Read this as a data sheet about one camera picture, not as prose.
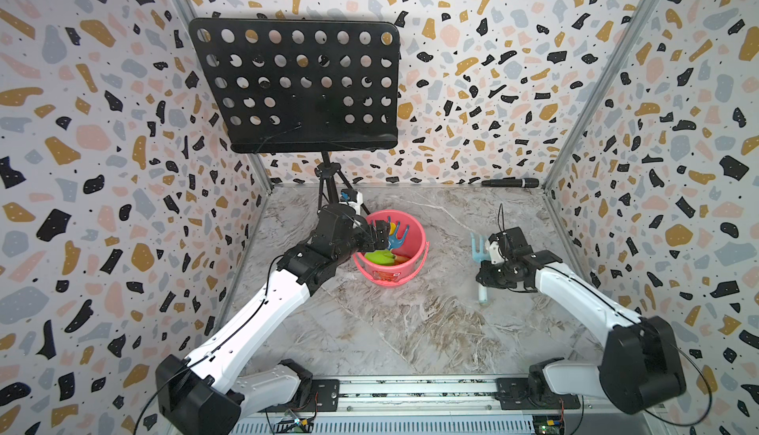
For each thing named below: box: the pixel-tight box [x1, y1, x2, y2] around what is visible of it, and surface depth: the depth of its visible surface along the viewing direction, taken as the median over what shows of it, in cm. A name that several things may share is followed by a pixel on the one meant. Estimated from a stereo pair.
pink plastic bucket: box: [352, 209, 430, 288], surface depth 87 cm
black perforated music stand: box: [188, 17, 401, 217], surface depth 70 cm
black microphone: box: [481, 176, 540, 189], surface depth 127 cm
